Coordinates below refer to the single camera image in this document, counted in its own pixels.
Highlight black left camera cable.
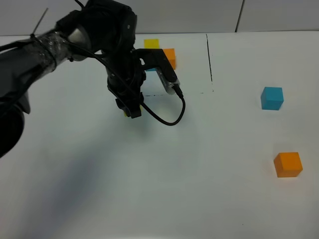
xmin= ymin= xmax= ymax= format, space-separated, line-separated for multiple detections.
xmin=67 ymin=39 xmax=186 ymax=126

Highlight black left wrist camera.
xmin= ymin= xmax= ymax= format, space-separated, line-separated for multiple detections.
xmin=134 ymin=49 xmax=183 ymax=98

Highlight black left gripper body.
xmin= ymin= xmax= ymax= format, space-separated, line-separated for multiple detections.
xmin=106 ymin=48 xmax=146 ymax=106

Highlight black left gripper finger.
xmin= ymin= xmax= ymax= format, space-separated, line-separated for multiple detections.
xmin=116 ymin=98 xmax=130 ymax=112
xmin=128 ymin=92 xmax=144 ymax=119

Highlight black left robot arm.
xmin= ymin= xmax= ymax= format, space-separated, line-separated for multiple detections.
xmin=0 ymin=0 xmax=146 ymax=155

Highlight orange template block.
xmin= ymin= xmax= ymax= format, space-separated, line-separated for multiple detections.
xmin=163 ymin=48 xmax=176 ymax=70

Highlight yellow template block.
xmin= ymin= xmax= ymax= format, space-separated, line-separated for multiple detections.
xmin=144 ymin=39 xmax=160 ymax=49

